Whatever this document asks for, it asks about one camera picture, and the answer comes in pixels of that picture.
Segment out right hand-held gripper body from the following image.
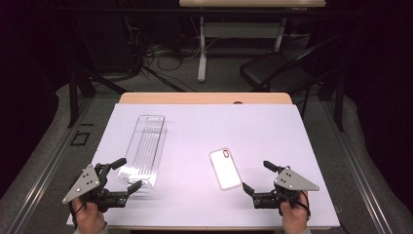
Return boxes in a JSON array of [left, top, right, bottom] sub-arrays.
[[252, 165, 320, 216]]

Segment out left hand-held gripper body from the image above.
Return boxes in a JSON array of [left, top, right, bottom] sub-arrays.
[[61, 163, 130, 214]]

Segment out teal gradient phone case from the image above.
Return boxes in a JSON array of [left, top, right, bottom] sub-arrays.
[[208, 147, 244, 191]]

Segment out clear plastic box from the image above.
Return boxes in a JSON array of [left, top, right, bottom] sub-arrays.
[[117, 114, 169, 190]]

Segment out person's left hand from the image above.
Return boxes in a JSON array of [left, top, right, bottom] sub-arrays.
[[71, 196, 108, 234]]

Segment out person's right hand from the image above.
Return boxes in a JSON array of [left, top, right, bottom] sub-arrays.
[[280, 191, 312, 234]]

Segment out white table sheet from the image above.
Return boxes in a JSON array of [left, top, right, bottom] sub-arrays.
[[66, 102, 341, 228]]

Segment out black metal stand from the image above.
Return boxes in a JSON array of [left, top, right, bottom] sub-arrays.
[[66, 62, 129, 129], [319, 68, 346, 133]]

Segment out black folding chair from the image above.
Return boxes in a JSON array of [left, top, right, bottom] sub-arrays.
[[239, 33, 346, 121]]

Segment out light wooden table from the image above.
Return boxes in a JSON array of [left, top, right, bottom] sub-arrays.
[[73, 92, 340, 232]]

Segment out white-legged desk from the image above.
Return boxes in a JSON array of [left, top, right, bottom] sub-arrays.
[[178, 0, 327, 83]]

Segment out right hand-held gripper cable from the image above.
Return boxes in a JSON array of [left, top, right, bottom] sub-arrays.
[[291, 191, 312, 221]]

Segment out hand-held gripper cable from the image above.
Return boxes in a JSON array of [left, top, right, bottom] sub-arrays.
[[68, 202, 88, 229], [291, 191, 312, 221]]

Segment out left hand-held gripper cable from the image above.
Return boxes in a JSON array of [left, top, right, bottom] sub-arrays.
[[68, 202, 88, 229]]

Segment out metal floor rail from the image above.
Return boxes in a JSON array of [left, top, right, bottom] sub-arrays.
[[6, 97, 95, 234], [322, 98, 395, 234]]

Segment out bundle of floor cables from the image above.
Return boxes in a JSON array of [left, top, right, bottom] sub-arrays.
[[123, 15, 219, 86]]

